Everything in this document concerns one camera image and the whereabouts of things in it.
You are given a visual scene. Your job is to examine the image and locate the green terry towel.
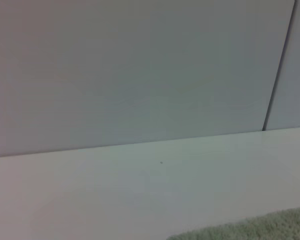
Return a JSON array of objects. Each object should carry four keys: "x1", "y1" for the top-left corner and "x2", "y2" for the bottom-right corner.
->
[{"x1": 166, "y1": 204, "x2": 300, "y2": 240}]

